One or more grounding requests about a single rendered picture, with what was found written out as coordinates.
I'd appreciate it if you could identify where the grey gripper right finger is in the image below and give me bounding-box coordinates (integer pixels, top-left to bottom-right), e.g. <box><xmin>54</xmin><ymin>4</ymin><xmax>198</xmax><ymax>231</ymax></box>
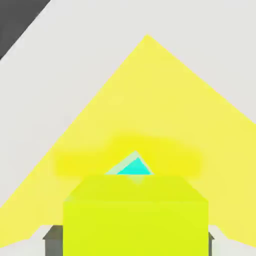
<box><xmin>207</xmin><ymin>224</ymin><xmax>256</xmax><ymax>256</ymax></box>

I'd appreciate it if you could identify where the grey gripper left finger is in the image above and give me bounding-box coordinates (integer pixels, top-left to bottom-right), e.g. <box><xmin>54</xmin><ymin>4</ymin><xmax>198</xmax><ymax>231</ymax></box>
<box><xmin>0</xmin><ymin>224</ymin><xmax>64</xmax><ymax>256</ymax></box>

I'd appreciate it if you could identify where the small yellow-green cube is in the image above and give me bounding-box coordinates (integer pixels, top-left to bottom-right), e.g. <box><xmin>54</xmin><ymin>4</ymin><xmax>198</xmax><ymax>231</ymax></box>
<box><xmin>62</xmin><ymin>174</ymin><xmax>209</xmax><ymax>256</ymax></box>

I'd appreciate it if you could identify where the small cyan cube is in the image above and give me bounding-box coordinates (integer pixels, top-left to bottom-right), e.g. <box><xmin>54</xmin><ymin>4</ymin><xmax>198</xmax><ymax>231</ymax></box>
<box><xmin>104</xmin><ymin>150</ymin><xmax>155</xmax><ymax>176</ymax></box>

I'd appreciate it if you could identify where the large yellow box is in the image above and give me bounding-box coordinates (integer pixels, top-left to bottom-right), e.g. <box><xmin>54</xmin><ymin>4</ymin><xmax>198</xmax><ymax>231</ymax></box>
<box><xmin>0</xmin><ymin>34</ymin><xmax>256</xmax><ymax>249</ymax></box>

